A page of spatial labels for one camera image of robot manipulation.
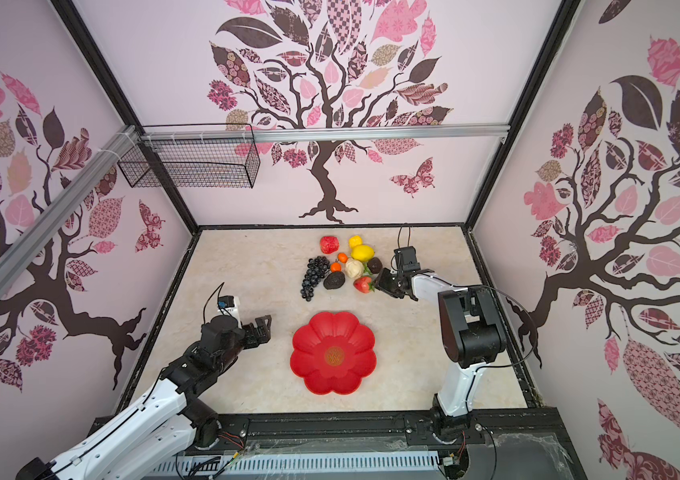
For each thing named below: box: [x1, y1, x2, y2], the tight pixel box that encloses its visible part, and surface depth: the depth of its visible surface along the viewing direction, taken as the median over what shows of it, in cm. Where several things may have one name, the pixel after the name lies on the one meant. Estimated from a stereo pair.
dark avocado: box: [323, 271, 346, 290], surface depth 102 cm
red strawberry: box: [353, 276, 375, 294], surface depth 101 cm
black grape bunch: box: [300, 255, 330, 302], surface depth 102 cm
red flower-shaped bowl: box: [290, 311, 377, 395], surface depth 89 cm
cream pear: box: [344, 258, 365, 280], surface depth 104 cm
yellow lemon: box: [351, 244, 375, 262], surface depth 109 cm
